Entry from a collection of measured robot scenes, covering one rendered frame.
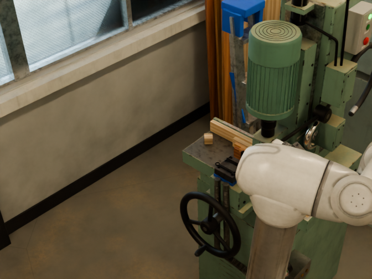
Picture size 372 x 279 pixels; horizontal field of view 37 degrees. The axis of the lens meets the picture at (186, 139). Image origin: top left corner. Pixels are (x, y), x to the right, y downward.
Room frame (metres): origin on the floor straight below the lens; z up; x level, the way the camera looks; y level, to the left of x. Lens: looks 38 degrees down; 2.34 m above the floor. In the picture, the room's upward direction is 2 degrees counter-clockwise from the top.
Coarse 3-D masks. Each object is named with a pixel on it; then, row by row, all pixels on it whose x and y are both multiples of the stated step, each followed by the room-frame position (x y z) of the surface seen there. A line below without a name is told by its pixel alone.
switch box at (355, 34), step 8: (352, 8) 1.79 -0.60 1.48; (360, 8) 1.79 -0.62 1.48; (368, 8) 1.79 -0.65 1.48; (352, 16) 1.77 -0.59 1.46; (360, 16) 1.75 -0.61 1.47; (352, 24) 1.77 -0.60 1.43; (360, 24) 1.75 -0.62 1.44; (352, 32) 1.76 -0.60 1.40; (360, 32) 1.75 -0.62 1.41; (368, 32) 1.79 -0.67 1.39; (352, 40) 1.76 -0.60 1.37; (360, 40) 1.75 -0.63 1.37; (344, 48) 1.78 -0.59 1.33; (352, 48) 1.76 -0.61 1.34; (360, 48) 1.76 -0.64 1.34
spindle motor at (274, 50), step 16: (256, 32) 1.66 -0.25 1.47; (272, 32) 1.66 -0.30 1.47; (288, 32) 1.65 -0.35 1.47; (256, 48) 1.61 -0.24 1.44; (272, 48) 1.58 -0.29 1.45; (288, 48) 1.59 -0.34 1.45; (256, 64) 1.62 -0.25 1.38; (272, 64) 1.58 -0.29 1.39; (288, 64) 1.59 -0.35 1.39; (256, 80) 1.61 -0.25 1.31; (272, 80) 1.59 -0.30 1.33; (288, 80) 1.60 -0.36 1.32; (256, 96) 1.61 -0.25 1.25; (272, 96) 1.58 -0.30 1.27; (288, 96) 1.60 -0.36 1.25; (256, 112) 1.60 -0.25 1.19; (272, 112) 1.58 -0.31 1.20; (288, 112) 1.60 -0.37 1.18
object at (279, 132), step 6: (276, 126) 1.72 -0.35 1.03; (282, 126) 1.72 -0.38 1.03; (276, 132) 1.68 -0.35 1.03; (282, 132) 1.68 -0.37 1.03; (252, 138) 1.65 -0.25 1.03; (258, 138) 1.65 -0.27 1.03; (264, 138) 1.64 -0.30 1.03; (270, 138) 1.64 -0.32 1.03; (276, 138) 1.65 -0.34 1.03; (252, 144) 1.65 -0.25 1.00
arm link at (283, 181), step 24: (264, 144) 0.98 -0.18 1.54; (240, 168) 0.94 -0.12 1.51; (264, 168) 0.91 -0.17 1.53; (288, 168) 0.90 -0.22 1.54; (312, 168) 0.89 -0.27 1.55; (264, 192) 0.88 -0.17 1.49; (288, 192) 0.86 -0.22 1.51; (312, 192) 0.85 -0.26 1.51; (264, 216) 0.88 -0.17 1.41; (288, 216) 0.86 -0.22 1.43; (264, 240) 0.89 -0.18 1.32; (288, 240) 0.89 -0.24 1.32; (264, 264) 0.89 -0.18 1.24
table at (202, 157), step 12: (192, 144) 1.79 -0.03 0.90; (204, 144) 1.79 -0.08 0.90; (216, 144) 1.78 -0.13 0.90; (228, 144) 1.78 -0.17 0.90; (192, 156) 1.72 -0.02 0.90; (204, 156) 1.71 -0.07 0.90; (216, 156) 1.71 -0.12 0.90; (228, 156) 1.71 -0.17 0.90; (204, 168) 1.67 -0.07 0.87; (240, 216) 1.42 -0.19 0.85; (312, 216) 1.36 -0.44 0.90; (300, 228) 1.36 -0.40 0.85
